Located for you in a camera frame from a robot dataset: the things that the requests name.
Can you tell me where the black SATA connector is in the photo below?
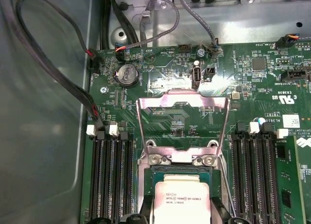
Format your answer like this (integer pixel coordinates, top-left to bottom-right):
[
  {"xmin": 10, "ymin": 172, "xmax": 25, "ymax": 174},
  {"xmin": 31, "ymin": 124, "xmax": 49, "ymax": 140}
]
[{"xmin": 280, "ymin": 69, "xmax": 311, "ymax": 83}]

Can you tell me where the coin cell battery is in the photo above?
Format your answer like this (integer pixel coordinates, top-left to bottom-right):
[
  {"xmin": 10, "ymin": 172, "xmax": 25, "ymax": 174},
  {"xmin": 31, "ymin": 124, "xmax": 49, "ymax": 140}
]
[{"xmin": 114, "ymin": 63, "xmax": 141, "ymax": 88}]

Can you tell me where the metal socket cover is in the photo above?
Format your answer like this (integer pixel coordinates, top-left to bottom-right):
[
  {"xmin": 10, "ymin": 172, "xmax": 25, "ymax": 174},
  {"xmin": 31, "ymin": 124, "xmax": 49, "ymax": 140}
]
[{"xmin": 135, "ymin": 88, "xmax": 231, "ymax": 167}]

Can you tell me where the black square chip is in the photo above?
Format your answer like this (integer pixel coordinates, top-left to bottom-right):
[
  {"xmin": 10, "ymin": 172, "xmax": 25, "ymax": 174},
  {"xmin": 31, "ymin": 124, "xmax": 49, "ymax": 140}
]
[{"xmin": 251, "ymin": 57, "xmax": 266, "ymax": 71}]

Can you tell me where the green RAM stick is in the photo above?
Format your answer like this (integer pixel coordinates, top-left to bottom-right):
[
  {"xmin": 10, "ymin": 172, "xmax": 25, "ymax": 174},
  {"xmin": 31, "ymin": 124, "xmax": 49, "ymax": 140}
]
[{"xmin": 276, "ymin": 135, "xmax": 308, "ymax": 224}]

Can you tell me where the grey sleeved cable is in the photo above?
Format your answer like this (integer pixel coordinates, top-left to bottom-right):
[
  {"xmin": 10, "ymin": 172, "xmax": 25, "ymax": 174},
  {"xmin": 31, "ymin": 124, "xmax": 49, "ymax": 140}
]
[
  {"xmin": 179, "ymin": 0, "xmax": 221, "ymax": 54},
  {"xmin": 115, "ymin": 0, "xmax": 181, "ymax": 53}
]

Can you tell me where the internal USB port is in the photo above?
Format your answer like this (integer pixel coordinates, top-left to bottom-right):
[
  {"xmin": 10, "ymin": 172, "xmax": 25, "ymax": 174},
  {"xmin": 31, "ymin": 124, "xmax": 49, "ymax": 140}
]
[{"xmin": 191, "ymin": 60, "xmax": 203, "ymax": 90}]

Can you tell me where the black sleeved cable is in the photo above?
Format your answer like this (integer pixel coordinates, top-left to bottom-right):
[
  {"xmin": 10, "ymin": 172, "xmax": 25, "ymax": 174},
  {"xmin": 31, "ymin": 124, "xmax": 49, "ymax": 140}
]
[
  {"xmin": 0, "ymin": 0, "xmax": 106, "ymax": 139},
  {"xmin": 15, "ymin": 0, "xmax": 100, "ymax": 74}
]

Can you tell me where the CPU socket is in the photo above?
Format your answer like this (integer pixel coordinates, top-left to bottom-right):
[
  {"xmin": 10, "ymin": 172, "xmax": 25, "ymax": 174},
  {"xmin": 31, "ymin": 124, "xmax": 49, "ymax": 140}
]
[{"xmin": 136, "ymin": 140, "xmax": 230, "ymax": 224}]

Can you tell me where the metal locking lever wire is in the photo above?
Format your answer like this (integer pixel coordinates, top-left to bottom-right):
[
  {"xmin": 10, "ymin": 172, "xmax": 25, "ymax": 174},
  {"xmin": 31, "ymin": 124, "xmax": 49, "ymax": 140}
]
[{"xmin": 220, "ymin": 155, "xmax": 237, "ymax": 219}]

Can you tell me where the silver CPU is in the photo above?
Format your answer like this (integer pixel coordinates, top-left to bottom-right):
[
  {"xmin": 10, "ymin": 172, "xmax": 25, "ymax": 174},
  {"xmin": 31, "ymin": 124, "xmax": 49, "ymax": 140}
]
[{"xmin": 151, "ymin": 167, "xmax": 214, "ymax": 224}]

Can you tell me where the thick black cable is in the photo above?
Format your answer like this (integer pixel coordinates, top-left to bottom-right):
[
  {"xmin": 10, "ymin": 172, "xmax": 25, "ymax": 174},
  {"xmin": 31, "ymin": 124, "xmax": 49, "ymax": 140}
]
[
  {"xmin": 100, "ymin": 0, "xmax": 115, "ymax": 50},
  {"xmin": 110, "ymin": 0, "xmax": 134, "ymax": 44}
]

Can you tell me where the black PC case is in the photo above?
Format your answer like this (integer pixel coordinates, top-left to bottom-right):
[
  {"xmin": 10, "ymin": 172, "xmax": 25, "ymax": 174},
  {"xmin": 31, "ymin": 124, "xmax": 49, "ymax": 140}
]
[{"xmin": 0, "ymin": 0, "xmax": 115, "ymax": 224}]

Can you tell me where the black RAM slot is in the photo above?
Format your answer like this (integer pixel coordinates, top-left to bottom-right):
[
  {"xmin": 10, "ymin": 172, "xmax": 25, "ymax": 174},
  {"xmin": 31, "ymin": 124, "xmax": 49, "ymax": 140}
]
[
  {"xmin": 119, "ymin": 129, "xmax": 135, "ymax": 217},
  {"xmin": 264, "ymin": 128, "xmax": 290, "ymax": 224},
  {"xmin": 96, "ymin": 129, "xmax": 114, "ymax": 222},
  {"xmin": 242, "ymin": 121, "xmax": 260, "ymax": 224},
  {"xmin": 86, "ymin": 125, "xmax": 104, "ymax": 222},
  {"xmin": 254, "ymin": 123, "xmax": 274, "ymax": 224},
  {"xmin": 108, "ymin": 124, "xmax": 124, "ymax": 222},
  {"xmin": 230, "ymin": 121, "xmax": 246, "ymax": 220}
]

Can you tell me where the metal drive cage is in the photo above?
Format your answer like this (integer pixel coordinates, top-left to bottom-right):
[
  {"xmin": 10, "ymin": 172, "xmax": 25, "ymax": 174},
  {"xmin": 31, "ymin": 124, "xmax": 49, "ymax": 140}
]
[{"xmin": 106, "ymin": 0, "xmax": 311, "ymax": 49}]

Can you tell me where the green motherboard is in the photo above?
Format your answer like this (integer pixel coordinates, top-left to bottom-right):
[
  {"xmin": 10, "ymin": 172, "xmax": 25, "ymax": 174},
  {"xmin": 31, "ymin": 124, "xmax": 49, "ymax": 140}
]
[{"xmin": 80, "ymin": 39, "xmax": 311, "ymax": 224}]

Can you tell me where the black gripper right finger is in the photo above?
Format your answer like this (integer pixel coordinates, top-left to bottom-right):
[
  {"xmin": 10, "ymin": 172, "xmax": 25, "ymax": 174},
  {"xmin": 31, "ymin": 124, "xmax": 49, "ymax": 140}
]
[{"xmin": 209, "ymin": 196, "xmax": 255, "ymax": 224}]

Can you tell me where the white barcode sticker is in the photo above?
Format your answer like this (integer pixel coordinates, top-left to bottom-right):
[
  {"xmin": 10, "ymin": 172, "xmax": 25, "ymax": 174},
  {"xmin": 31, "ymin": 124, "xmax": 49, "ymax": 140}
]
[{"xmin": 281, "ymin": 113, "xmax": 301, "ymax": 127}]

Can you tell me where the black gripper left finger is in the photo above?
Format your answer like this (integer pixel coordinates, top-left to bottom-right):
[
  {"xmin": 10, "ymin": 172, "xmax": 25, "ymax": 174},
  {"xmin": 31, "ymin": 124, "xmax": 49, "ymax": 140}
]
[{"xmin": 85, "ymin": 194, "xmax": 156, "ymax": 224}]

